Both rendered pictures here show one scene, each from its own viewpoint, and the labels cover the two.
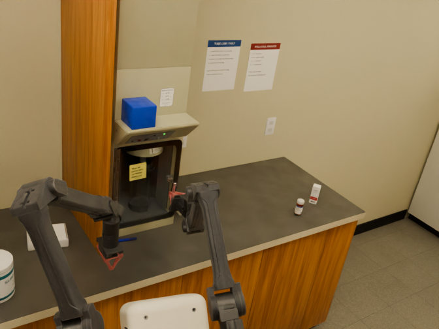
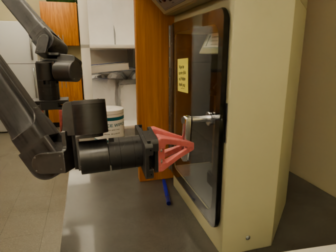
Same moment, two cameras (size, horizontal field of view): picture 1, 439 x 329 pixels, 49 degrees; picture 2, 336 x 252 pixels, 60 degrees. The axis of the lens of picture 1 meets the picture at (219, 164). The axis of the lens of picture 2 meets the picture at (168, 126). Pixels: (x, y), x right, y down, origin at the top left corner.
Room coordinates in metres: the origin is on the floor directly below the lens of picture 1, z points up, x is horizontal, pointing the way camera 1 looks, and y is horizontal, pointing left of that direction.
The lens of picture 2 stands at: (2.01, -0.31, 1.32)
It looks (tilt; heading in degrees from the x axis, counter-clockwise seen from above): 14 degrees down; 112
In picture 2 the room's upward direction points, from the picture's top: straight up
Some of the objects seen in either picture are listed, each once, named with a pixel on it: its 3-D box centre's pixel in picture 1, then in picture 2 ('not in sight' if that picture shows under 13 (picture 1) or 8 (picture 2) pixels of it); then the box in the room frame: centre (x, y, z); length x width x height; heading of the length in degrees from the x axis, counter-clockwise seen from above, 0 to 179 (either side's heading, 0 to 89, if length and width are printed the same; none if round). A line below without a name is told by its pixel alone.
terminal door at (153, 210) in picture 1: (147, 185); (191, 112); (1.82, 0.30, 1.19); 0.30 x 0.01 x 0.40; 127
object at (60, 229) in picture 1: (47, 236); not in sight; (1.66, 0.68, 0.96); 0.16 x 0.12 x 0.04; 116
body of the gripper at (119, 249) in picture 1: (110, 239); (49, 92); (1.38, 0.34, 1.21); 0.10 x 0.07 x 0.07; 38
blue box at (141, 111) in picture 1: (138, 112); not in sight; (1.73, 0.34, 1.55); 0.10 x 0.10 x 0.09; 37
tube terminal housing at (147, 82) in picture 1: (136, 143); (248, 49); (1.92, 0.38, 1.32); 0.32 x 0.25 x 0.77; 127
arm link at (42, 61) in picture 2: (111, 224); (48, 71); (1.38, 0.34, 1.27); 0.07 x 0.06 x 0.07; 3
